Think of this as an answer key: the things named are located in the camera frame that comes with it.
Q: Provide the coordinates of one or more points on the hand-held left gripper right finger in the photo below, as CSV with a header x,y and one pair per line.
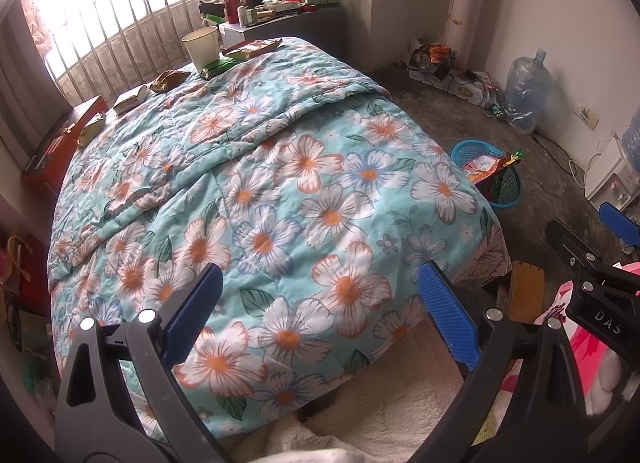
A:
x,y
447,313

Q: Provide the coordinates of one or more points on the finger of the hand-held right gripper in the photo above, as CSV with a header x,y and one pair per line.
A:
x,y
620,225
575,248

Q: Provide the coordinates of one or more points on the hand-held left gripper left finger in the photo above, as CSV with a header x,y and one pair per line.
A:
x,y
192,313

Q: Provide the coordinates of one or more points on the blue plastic waste basket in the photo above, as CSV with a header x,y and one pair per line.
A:
x,y
507,188

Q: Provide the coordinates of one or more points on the gold snack bag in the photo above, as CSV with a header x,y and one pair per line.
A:
x,y
511,158

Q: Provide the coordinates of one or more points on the orange snack bag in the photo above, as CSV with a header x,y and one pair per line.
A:
x,y
482,165

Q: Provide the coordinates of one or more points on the white water dispenser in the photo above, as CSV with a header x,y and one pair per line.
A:
x,y
607,173

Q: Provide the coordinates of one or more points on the pink blanket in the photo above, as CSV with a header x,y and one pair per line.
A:
x,y
600,373

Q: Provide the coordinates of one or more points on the wooden stool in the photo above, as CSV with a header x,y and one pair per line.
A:
x,y
525,293

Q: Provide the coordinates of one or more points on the full blue water jug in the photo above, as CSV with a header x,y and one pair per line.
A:
x,y
632,143

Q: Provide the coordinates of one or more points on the beige fleece blanket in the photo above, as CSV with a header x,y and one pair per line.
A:
x,y
390,403

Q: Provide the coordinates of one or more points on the empty clear water jug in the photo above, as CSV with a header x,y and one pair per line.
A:
x,y
527,93

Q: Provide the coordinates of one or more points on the red paper gift bag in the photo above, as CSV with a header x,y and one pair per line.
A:
x,y
27,273

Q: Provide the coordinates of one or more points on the floral teal quilt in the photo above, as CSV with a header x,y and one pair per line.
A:
x,y
300,168

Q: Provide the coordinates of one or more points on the yellow snack packet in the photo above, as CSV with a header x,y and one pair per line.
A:
x,y
91,129
130,100

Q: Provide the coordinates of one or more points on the red cardboard box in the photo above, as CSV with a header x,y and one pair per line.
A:
x,y
60,143

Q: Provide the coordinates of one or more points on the gold crumpled packet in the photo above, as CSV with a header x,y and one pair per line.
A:
x,y
170,82

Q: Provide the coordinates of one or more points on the pile of snack wrappers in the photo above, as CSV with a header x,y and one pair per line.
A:
x,y
432,55

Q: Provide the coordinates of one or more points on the green snack packet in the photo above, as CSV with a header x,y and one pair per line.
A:
x,y
217,68

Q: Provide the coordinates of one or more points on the cream paper cup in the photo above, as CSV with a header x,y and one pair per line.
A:
x,y
201,50

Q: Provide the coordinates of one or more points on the printed wallpaper roll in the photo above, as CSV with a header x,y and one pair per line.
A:
x,y
465,8

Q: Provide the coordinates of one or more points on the flat brown snack packet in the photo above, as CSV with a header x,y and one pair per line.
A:
x,y
252,49

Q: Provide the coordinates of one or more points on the grey curtain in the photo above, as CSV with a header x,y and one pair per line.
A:
x,y
20,68

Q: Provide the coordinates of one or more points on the small white bottle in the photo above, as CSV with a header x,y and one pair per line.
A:
x,y
243,16

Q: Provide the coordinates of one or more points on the red thermos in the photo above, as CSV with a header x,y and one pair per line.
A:
x,y
232,8

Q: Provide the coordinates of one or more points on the grey nightstand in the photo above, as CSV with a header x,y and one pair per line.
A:
x,y
320,28

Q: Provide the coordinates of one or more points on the wall socket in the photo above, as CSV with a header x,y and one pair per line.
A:
x,y
587,118

